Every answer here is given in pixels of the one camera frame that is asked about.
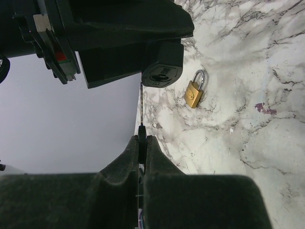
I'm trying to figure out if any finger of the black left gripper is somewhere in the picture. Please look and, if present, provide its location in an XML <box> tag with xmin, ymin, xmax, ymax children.
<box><xmin>57</xmin><ymin>0</ymin><xmax>193</xmax><ymax>45</ymax></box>

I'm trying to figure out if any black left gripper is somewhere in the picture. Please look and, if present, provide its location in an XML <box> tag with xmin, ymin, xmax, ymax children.
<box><xmin>0</xmin><ymin>0</ymin><xmax>81</xmax><ymax>84</ymax></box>

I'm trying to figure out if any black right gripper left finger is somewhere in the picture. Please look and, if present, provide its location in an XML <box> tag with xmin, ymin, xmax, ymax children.
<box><xmin>0</xmin><ymin>136</ymin><xmax>139</xmax><ymax>229</ymax></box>

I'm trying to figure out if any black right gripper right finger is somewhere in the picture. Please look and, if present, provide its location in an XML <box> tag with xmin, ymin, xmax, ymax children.
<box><xmin>143</xmin><ymin>135</ymin><xmax>272</xmax><ymax>229</ymax></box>

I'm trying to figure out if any black-headed key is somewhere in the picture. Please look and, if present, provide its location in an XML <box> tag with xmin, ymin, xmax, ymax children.
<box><xmin>138</xmin><ymin>82</ymin><xmax>146</xmax><ymax>164</ymax></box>

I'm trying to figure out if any black Kaijing padlock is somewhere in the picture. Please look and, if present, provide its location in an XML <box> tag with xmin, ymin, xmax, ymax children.
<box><xmin>142</xmin><ymin>41</ymin><xmax>184</xmax><ymax>88</ymax></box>

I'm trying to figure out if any small brass padlock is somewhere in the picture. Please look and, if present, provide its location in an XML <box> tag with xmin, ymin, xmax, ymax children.
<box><xmin>184</xmin><ymin>70</ymin><xmax>206</xmax><ymax>109</ymax></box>

